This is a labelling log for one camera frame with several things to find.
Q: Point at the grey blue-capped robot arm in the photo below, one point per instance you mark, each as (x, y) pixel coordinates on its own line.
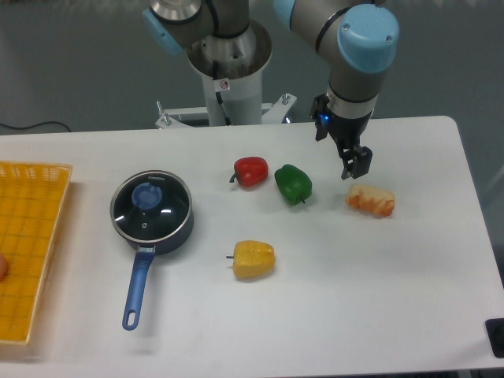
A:
(358, 39)

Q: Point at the red bell pepper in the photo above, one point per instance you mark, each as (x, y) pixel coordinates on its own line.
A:
(250, 171)

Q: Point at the glass lid with blue knob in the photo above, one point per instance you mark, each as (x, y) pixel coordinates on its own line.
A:
(152, 206)

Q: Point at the black device at table corner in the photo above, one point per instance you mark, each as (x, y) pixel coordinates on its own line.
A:
(495, 333)

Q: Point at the orange white bread piece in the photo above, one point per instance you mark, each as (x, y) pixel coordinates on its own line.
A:
(371, 199)

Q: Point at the green bell pepper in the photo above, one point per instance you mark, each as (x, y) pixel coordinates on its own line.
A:
(294, 185)

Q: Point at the yellow bell pepper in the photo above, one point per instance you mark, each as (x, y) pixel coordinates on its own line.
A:
(252, 259)

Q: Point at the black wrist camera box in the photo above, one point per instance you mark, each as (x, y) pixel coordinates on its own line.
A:
(319, 115)

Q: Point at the yellow woven basket tray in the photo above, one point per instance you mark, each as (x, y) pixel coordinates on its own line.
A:
(32, 197)

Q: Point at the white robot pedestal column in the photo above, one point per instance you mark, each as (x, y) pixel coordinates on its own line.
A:
(231, 71)

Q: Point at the white pedestal base frame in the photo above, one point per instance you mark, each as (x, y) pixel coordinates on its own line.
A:
(271, 113)

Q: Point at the dark blue saucepan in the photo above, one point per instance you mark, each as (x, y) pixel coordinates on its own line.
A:
(144, 256)

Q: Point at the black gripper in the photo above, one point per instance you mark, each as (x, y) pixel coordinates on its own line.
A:
(346, 133)

